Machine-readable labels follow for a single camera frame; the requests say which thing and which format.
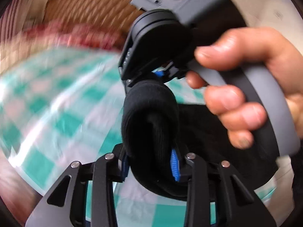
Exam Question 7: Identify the black pants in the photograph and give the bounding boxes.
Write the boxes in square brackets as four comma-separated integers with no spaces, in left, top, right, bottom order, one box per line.
[121,80,278,201]

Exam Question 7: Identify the person's right hand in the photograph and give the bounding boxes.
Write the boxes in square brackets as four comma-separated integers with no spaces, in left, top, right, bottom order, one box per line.
[195,27,302,149]

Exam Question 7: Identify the tufted tan headboard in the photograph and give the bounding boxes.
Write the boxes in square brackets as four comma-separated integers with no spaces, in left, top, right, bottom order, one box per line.
[44,0,143,33]

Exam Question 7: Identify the teal checkered bed sheet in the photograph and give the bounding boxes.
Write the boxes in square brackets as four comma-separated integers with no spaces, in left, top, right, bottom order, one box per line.
[0,48,277,227]

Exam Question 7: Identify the red floral quilt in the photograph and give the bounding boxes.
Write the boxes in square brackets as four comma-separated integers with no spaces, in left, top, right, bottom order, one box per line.
[23,21,125,51]

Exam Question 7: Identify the pink pleated curtain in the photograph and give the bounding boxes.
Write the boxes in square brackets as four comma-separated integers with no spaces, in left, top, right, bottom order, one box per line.
[0,0,22,43]

